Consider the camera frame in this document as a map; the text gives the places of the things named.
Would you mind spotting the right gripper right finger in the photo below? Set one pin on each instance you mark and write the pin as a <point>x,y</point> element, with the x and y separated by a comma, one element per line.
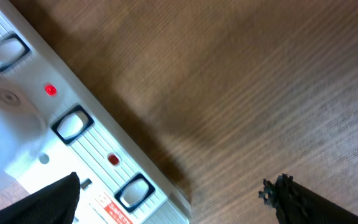
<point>295,204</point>

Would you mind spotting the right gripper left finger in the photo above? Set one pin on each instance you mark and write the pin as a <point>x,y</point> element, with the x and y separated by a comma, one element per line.
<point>53,204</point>

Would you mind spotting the white power strip socket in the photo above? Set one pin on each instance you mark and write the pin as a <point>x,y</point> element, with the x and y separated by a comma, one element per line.
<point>118,182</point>

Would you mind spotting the white USB charger plug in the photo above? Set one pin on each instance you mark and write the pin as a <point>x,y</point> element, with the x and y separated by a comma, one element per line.
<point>22,132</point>

